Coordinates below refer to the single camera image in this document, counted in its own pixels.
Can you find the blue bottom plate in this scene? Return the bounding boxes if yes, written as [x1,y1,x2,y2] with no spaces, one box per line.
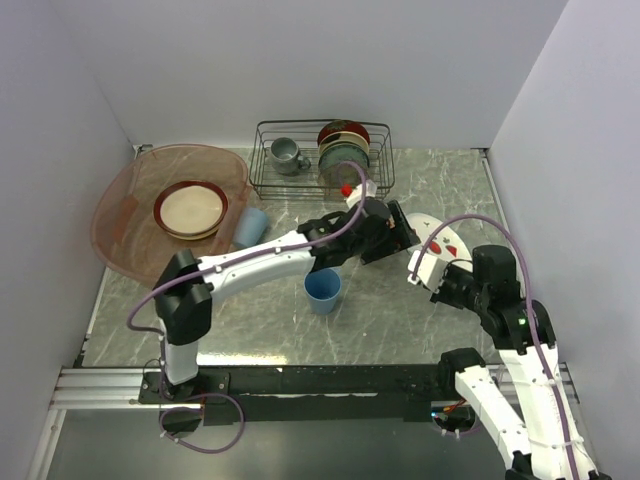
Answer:
[406,212,472,272]

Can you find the red-rimmed cream plate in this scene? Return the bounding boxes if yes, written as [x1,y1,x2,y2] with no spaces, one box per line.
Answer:
[153,181,229,234]

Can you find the cream white bear plate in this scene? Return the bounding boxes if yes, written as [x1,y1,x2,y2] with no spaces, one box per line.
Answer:
[167,228,218,241]

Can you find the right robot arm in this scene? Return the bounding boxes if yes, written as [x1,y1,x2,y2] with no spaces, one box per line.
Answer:
[419,245,606,479]

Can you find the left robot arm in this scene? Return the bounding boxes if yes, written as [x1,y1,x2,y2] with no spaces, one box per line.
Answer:
[153,197,419,402]

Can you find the pink transparent plastic bin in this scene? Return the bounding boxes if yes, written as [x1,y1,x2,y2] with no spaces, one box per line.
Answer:
[91,144,251,288]

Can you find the clear glass plate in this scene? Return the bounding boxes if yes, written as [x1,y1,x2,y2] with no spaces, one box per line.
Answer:
[318,162,369,195]

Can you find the blue upright plastic cup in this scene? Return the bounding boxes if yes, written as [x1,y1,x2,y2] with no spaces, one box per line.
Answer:
[304,268,342,315]

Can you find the cream yellow plate in rack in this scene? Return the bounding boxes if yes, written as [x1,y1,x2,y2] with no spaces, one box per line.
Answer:
[318,131,370,154]

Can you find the red floral plate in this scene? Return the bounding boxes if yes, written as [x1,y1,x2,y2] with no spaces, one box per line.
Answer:
[316,120,371,147]

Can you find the light blue cup lying down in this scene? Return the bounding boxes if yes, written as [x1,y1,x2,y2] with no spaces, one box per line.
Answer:
[232,207,269,249]

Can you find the grey-green ceramic mug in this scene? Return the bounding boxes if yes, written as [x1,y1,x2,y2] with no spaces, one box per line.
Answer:
[268,137,311,176]

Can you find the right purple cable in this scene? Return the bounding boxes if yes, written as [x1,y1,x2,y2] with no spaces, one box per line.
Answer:
[409,214,581,480]

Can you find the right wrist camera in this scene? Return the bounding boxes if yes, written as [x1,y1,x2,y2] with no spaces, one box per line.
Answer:
[407,251,447,292]

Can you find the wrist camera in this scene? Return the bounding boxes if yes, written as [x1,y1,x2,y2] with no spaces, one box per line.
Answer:
[407,251,447,292]
[340,179,377,208]

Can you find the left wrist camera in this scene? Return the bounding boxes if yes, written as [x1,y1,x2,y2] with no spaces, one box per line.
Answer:
[340,179,377,208]

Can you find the black wire dish rack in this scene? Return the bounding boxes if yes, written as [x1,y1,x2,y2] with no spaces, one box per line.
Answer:
[249,119,395,201]

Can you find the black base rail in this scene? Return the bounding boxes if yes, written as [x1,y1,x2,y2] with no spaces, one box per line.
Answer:
[137,363,496,427]

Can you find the aluminium frame rail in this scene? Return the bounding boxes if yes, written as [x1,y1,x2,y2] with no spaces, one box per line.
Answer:
[26,363,580,479]

